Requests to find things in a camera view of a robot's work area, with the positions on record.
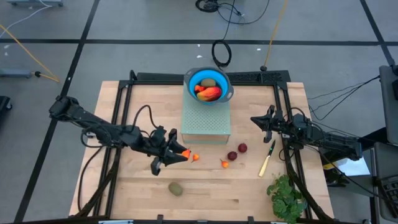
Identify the green plant in white pot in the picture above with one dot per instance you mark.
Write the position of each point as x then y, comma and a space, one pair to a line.
286, 199

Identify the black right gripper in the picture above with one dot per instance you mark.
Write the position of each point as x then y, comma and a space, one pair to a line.
281, 126

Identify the black keyboard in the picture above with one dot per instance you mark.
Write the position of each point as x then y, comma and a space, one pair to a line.
390, 193

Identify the blue grey collapsible colander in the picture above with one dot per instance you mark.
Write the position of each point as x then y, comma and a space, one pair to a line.
193, 77

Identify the pale flat screen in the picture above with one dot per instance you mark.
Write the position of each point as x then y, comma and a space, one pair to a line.
351, 166

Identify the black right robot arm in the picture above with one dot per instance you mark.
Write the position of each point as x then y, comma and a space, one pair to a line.
329, 143

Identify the grey desk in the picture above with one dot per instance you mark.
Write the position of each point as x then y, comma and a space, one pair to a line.
388, 102

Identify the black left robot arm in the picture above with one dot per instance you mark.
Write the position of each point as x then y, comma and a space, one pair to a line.
102, 132

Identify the grey table-level camera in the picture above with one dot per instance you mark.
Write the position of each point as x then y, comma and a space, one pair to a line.
202, 221

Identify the dark red plum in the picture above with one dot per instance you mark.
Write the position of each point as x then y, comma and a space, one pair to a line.
242, 147
232, 155

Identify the brown green kiwi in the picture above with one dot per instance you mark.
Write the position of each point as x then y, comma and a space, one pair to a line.
175, 188
208, 82

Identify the red yellow mango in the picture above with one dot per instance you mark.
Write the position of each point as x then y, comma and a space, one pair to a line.
210, 94

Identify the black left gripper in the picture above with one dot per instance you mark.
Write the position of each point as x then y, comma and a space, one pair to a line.
158, 144

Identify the green perforated metal shelf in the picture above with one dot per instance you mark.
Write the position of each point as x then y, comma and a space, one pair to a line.
205, 121

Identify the grey metal floor bar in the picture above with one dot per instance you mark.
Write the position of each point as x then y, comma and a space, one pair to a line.
35, 3
15, 73

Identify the black chair base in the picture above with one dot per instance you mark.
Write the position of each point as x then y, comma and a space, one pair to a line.
4, 102

